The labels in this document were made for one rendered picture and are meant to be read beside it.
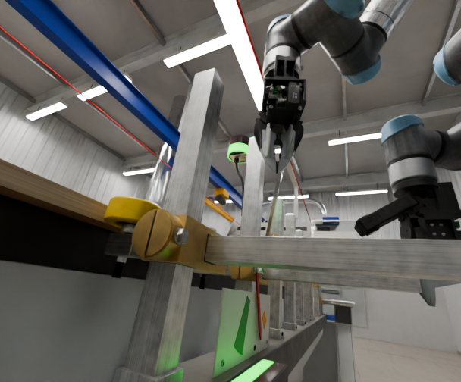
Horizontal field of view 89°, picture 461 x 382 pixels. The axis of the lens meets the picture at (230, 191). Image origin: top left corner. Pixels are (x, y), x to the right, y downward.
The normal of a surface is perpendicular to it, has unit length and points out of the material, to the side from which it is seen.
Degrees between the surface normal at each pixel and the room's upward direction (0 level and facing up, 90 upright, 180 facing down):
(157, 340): 90
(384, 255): 90
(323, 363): 90
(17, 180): 90
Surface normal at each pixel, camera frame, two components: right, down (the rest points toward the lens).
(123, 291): 0.92, -0.06
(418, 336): -0.42, -0.40
